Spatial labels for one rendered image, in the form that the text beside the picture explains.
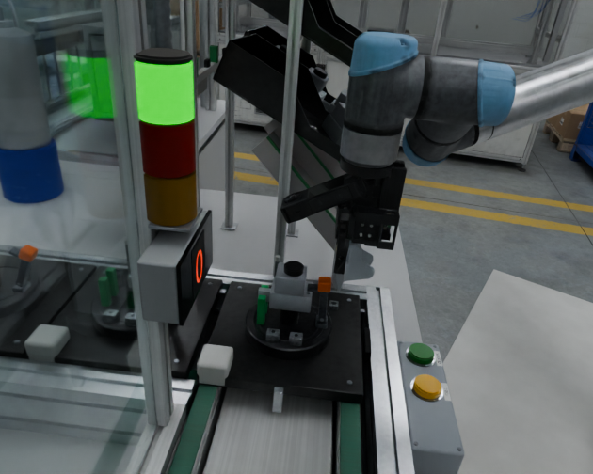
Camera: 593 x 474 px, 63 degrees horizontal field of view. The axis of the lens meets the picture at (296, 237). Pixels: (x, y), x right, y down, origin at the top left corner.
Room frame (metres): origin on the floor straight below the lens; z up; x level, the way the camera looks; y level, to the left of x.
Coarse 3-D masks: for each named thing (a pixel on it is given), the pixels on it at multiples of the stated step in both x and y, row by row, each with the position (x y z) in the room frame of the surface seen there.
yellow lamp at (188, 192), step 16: (144, 176) 0.41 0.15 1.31; (192, 176) 0.42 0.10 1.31; (160, 192) 0.41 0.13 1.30; (176, 192) 0.41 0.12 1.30; (192, 192) 0.42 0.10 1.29; (160, 208) 0.41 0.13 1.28; (176, 208) 0.41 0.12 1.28; (192, 208) 0.42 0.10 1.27; (160, 224) 0.41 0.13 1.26; (176, 224) 0.41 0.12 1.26
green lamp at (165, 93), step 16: (144, 64) 0.41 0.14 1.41; (192, 64) 0.43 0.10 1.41; (144, 80) 0.41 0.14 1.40; (160, 80) 0.41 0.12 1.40; (176, 80) 0.41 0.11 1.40; (192, 80) 0.43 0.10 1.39; (144, 96) 0.41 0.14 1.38; (160, 96) 0.41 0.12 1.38; (176, 96) 0.41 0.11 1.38; (192, 96) 0.43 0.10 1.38; (144, 112) 0.41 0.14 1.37; (160, 112) 0.41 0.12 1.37; (176, 112) 0.41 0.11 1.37; (192, 112) 0.43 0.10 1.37
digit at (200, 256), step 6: (198, 246) 0.43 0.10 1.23; (204, 246) 0.45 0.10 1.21; (192, 252) 0.41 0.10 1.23; (198, 252) 0.43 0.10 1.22; (204, 252) 0.45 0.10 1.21; (192, 258) 0.41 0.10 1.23; (198, 258) 0.43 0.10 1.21; (204, 258) 0.45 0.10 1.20; (192, 264) 0.41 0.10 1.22; (198, 264) 0.43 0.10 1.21; (204, 264) 0.45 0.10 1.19; (198, 270) 0.42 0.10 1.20; (204, 270) 0.45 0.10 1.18; (198, 276) 0.42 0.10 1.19; (198, 282) 0.42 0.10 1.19; (198, 288) 0.42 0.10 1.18
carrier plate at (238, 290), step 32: (256, 288) 0.72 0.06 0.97; (224, 320) 0.62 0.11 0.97; (352, 320) 0.65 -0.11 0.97; (256, 352) 0.56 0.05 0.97; (320, 352) 0.57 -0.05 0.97; (352, 352) 0.57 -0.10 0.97; (256, 384) 0.50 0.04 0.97; (288, 384) 0.50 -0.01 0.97; (320, 384) 0.50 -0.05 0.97; (352, 384) 0.51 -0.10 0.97
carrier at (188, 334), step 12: (204, 288) 0.71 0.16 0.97; (216, 288) 0.71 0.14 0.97; (204, 300) 0.67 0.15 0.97; (216, 300) 0.69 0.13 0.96; (192, 312) 0.64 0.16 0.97; (204, 312) 0.64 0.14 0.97; (168, 324) 0.60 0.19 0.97; (192, 324) 0.61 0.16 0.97; (204, 324) 0.61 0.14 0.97; (168, 336) 0.57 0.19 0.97; (180, 336) 0.58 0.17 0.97; (192, 336) 0.58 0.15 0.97; (180, 348) 0.55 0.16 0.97; (192, 348) 0.55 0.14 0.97; (180, 360) 0.52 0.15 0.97; (192, 360) 0.53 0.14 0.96; (180, 372) 0.50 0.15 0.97
